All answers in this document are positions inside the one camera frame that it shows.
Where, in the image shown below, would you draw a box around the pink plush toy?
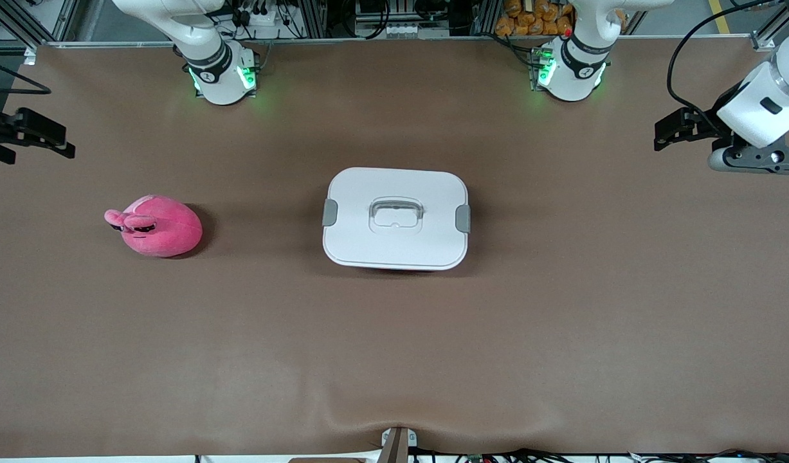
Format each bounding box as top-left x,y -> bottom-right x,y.
104,195 -> 203,259

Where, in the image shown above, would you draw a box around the white box lid grey clips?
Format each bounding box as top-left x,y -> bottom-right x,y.
322,167 -> 471,271

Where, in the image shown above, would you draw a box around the white power strip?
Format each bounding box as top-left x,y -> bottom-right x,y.
237,5 -> 292,30

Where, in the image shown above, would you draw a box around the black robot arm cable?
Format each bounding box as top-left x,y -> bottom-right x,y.
0,57 -> 52,95
666,0 -> 789,132

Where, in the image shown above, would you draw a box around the aluminium frame profile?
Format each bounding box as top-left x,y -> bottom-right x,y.
301,0 -> 327,39
750,16 -> 787,52
0,0 -> 80,51
473,0 -> 498,36

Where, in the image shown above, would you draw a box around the brown table mat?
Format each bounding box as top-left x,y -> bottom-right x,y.
0,37 -> 789,458

